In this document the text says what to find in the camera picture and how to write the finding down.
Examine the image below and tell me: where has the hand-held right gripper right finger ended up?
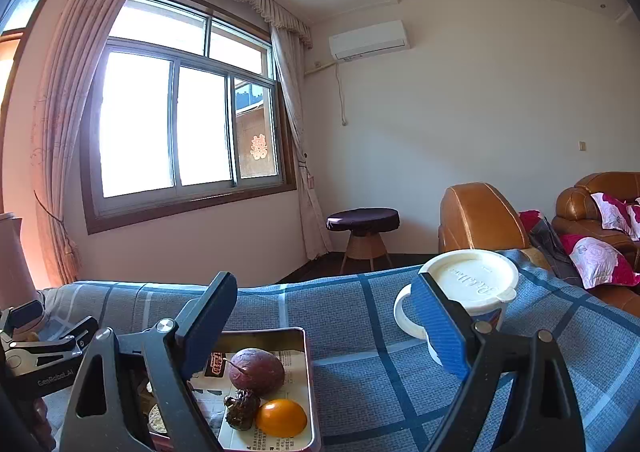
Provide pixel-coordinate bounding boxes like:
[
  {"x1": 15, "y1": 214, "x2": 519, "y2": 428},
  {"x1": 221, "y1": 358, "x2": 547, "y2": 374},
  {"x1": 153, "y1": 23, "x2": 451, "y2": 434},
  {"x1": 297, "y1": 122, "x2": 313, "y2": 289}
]
[{"x1": 409, "y1": 273, "x2": 586, "y2": 452}]

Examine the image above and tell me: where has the white air conditioner pipe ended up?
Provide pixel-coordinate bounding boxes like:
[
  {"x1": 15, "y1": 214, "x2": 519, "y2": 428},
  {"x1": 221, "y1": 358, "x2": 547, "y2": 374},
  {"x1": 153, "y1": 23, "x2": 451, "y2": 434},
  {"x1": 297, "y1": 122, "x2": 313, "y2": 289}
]
[{"x1": 302, "y1": 59, "x2": 351, "y2": 127}]

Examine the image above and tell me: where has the long pink floral curtain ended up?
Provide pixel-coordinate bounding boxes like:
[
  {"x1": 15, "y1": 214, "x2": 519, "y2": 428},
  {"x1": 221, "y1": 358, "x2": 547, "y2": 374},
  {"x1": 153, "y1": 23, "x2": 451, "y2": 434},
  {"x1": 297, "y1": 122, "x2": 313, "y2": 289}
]
[{"x1": 30, "y1": 0, "x2": 148, "y2": 285}]

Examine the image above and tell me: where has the narrow pale curtain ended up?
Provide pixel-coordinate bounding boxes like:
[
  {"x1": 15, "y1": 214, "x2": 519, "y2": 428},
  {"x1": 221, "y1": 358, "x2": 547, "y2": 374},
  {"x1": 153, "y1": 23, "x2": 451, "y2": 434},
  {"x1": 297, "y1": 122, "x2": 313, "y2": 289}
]
[{"x1": 270, "y1": 24, "x2": 333, "y2": 260}]

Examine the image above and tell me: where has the white wall air conditioner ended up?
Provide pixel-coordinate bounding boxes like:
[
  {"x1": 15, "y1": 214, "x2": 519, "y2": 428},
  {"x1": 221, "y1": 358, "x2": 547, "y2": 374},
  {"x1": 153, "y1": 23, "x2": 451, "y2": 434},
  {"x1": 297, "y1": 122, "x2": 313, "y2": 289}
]
[{"x1": 328, "y1": 20, "x2": 411, "y2": 61}]

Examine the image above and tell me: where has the brown leather armchair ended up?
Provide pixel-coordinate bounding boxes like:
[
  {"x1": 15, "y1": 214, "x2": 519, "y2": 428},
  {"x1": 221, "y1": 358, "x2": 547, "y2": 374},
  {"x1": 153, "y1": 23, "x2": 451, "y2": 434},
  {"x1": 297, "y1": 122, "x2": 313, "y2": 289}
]
[{"x1": 438, "y1": 183, "x2": 531, "y2": 255}]

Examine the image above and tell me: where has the pink rose print pillow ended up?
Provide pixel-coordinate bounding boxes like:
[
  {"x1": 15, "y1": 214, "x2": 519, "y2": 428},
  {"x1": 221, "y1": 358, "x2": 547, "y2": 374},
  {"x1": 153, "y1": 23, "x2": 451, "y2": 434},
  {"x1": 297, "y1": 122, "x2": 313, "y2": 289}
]
[{"x1": 559, "y1": 233, "x2": 640, "y2": 290}]

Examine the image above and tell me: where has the red and grey cloth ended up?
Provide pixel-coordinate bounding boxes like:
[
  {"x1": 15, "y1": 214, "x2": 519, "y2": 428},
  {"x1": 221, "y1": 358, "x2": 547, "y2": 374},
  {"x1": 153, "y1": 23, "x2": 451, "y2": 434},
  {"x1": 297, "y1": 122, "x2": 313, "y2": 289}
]
[{"x1": 519, "y1": 210, "x2": 583, "y2": 283}]

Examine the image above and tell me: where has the pink metal tin box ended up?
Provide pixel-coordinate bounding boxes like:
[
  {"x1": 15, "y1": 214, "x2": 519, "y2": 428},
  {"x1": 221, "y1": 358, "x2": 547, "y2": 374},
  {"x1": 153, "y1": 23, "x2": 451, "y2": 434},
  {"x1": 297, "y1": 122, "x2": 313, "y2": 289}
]
[{"x1": 135, "y1": 327, "x2": 322, "y2": 452}]

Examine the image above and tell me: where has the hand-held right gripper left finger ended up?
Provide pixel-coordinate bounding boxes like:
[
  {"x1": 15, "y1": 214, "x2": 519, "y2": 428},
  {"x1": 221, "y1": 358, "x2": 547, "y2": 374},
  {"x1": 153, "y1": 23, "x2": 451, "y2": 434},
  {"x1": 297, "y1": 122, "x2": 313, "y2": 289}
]
[{"x1": 60, "y1": 272, "x2": 238, "y2": 452}]

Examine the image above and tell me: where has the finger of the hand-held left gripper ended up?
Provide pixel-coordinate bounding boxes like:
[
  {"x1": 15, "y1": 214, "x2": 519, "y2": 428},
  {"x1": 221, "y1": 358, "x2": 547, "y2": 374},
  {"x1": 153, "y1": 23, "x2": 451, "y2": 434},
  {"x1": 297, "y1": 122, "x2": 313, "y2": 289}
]
[
  {"x1": 0, "y1": 301, "x2": 45, "y2": 337},
  {"x1": 7, "y1": 316, "x2": 100, "y2": 363}
]

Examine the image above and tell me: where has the blue checked tablecloth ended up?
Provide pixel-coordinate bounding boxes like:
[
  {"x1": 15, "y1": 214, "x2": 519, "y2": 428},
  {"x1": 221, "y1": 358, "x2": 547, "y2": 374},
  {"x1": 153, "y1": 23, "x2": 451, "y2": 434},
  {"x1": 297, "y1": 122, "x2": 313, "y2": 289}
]
[{"x1": 37, "y1": 248, "x2": 640, "y2": 452}]

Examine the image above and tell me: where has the smooth orange fruit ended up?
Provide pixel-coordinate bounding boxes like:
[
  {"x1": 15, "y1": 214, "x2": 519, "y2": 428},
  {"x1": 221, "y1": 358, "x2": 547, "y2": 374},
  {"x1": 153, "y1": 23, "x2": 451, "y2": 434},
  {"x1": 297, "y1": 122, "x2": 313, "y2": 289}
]
[{"x1": 255, "y1": 398, "x2": 308, "y2": 438}]

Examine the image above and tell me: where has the brown framed sliding window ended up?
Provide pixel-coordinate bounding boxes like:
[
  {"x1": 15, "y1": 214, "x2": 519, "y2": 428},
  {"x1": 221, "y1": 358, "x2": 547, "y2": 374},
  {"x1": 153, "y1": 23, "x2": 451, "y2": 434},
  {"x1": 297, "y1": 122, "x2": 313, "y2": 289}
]
[{"x1": 80, "y1": 0, "x2": 298, "y2": 235}]

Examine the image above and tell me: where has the dark lumpy dried fruit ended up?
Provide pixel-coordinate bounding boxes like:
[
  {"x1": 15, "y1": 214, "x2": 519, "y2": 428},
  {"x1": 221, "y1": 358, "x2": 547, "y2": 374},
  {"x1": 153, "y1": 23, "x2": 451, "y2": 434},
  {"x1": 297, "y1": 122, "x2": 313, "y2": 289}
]
[{"x1": 223, "y1": 392, "x2": 262, "y2": 430}]

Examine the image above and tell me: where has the pink thermos jug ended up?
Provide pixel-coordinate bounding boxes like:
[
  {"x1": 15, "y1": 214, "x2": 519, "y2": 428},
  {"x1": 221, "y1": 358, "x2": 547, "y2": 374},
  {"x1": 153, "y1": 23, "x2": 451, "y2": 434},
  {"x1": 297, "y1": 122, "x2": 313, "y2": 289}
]
[{"x1": 0, "y1": 213, "x2": 41, "y2": 313}]

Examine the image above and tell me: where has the brown leather sofa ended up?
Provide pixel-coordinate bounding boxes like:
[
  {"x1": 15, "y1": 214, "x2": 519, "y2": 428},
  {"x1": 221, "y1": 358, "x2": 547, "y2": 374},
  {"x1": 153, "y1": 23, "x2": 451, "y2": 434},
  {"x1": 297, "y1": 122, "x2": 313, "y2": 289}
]
[{"x1": 552, "y1": 172, "x2": 640, "y2": 317}]

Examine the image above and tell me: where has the round dark cushioned stool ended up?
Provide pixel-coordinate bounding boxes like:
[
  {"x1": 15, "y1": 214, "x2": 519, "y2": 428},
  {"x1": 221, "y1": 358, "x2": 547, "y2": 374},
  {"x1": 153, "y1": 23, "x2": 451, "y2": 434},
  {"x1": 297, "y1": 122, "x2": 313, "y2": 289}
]
[{"x1": 326, "y1": 208, "x2": 401, "y2": 270}]

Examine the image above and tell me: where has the brown cut tuber piece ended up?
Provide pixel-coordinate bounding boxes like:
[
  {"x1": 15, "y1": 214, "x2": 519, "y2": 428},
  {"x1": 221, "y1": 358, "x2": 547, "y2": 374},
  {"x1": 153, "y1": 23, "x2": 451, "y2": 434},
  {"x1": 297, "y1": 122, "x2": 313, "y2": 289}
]
[{"x1": 148, "y1": 402, "x2": 168, "y2": 435}]

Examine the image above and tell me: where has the printed paper sheet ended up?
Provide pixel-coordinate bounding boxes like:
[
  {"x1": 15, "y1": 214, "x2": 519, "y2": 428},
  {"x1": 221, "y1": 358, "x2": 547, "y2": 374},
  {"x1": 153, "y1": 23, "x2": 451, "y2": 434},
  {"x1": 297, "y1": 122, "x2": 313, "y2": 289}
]
[{"x1": 190, "y1": 349, "x2": 307, "y2": 452}]

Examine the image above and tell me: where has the purple passion fruit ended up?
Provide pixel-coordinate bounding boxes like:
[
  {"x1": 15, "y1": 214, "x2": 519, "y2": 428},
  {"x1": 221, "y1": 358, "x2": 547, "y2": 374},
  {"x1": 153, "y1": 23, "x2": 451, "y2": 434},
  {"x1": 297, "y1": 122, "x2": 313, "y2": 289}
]
[{"x1": 228, "y1": 348, "x2": 286, "y2": 395}]

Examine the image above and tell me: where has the magenta floral pillow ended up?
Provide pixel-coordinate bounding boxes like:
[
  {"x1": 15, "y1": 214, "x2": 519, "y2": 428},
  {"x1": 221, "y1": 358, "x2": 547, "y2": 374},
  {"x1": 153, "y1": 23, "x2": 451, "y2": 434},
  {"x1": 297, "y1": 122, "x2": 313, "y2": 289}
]
[{"x1": 590, "y1": 192, "x2": 640, "y2": 240}]

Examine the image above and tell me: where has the white cartoon mug with lid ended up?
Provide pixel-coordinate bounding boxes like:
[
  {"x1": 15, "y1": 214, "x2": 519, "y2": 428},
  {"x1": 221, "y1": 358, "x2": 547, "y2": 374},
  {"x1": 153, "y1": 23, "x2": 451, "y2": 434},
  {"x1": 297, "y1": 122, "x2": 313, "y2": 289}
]
[{"x1": 393, "y1": 248, "x2": 520, "y2": 365}]

